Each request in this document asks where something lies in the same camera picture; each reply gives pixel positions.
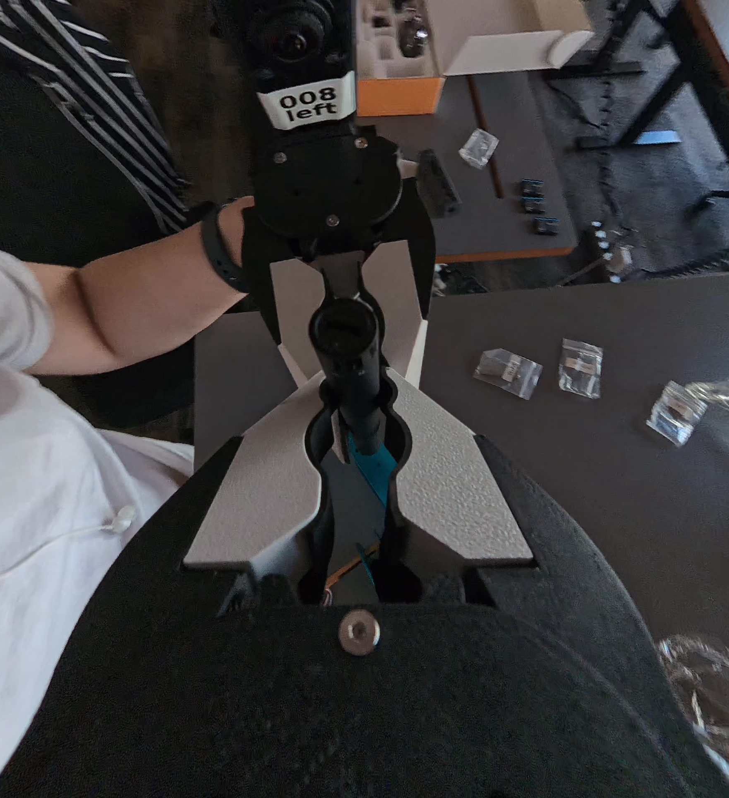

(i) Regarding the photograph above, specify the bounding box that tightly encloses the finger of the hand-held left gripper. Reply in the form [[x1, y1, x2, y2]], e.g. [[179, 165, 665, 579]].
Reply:
[[358, 245, 429, 385], [270, 259, 334, 389]]

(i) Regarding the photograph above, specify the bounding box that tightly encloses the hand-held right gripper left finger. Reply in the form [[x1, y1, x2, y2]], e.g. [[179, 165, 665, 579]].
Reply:
[[184, 374, 335, 602]]

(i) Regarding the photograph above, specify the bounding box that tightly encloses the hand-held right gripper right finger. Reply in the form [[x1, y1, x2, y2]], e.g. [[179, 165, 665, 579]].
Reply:
[[377, 368, 535, 602]]

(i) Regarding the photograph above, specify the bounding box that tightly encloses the blue hobby robot arm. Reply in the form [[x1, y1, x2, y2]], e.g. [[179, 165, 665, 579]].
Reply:
[[324, 432, 398, 606]]

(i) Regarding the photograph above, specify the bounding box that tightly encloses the black screwdriver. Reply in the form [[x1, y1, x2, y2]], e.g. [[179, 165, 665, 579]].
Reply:
[[310, 298, 385, 457]]

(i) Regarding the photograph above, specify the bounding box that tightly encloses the person's left forearm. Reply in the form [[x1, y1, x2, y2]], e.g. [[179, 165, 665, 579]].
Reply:
[[25, 209, 250, 376]]

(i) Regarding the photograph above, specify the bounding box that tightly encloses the dark grey desk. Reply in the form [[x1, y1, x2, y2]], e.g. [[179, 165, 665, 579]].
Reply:
[[193, 271, 729, 663]]

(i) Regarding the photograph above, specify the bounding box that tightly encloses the person's left hand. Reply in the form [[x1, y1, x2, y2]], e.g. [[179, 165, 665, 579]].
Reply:
[[219, 196, 257, 254]]

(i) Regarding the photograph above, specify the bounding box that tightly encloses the black wristband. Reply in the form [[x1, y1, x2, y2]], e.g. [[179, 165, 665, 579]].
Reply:
[[200, 199, 254, 295]]

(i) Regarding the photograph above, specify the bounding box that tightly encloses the black rectangular device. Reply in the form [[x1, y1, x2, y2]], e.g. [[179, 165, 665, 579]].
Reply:
[[417, 148, 463, 219]]

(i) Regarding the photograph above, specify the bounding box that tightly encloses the white and orange box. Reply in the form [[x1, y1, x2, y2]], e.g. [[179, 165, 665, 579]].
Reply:
[[355, 0, 596, 118]]

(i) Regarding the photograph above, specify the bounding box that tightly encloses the small clear plastic bag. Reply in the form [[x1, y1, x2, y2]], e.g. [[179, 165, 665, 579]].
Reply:
[[558, 338, 604, 400], [473, 349, 544, 400], [458, 128, 500, 170], [646, 380, 709, 447]]

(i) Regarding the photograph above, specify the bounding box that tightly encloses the grey table with orange edge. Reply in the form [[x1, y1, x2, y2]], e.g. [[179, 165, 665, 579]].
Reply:
[[355, 75, 579, 264]]

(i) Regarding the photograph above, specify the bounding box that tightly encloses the white earphone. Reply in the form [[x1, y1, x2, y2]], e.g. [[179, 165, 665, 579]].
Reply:
[[0, 504, 138, 591]]

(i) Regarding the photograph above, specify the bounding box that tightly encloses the white shirt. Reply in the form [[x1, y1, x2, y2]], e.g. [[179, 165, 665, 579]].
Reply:
[[0, 245, 195, 798]]

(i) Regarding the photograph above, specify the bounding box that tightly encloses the power strip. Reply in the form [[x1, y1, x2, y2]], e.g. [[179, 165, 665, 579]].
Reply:
[[588, 220, 635, 286]]

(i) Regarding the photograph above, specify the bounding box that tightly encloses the striped dark cloth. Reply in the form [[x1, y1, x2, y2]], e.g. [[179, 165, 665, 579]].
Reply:
[[0, 0, 192, 235]]

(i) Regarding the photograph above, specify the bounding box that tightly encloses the crumpled clear plastic wrap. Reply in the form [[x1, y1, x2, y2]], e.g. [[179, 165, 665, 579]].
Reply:
[[658, 349, 729, 798]]

